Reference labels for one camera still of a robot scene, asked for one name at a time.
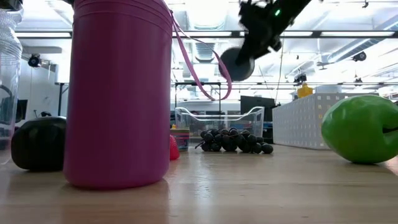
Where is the clear plastic bin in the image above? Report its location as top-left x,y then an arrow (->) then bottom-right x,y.
174,106 -> 266,138

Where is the white perforated bin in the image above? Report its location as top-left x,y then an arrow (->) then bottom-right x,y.
272,92 -> 381,151

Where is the black grape bunch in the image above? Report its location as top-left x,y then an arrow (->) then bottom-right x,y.
195,126 -> 274,155

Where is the purple plastic water bottle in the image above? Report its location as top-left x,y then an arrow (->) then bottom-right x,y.
63,0 -> 233,190

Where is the clear bottle black lid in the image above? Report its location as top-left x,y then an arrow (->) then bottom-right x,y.
0,0 -> 24,166

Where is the yellow plastic bottle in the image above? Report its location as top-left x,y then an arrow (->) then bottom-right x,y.
297,83 -> 314,100

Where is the tuna can gold lid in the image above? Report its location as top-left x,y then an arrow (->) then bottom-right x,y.
170,128 -> 190,152

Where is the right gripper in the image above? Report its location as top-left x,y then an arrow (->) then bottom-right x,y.
235,0 -> 284,66

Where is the green apple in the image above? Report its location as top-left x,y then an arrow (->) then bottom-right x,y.
321,95 -> 398,165

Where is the black metal rack frame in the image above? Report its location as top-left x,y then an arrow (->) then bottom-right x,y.
174,82 -> 222,108

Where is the red cherry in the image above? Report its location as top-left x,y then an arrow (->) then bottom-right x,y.
169,134 -> 181,161

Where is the black plum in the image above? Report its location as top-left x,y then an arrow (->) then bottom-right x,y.
11,116 -> 68,172

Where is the black monitor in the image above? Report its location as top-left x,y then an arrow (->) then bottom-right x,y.
240,95 -> 277,123
15,99 -> 28,123

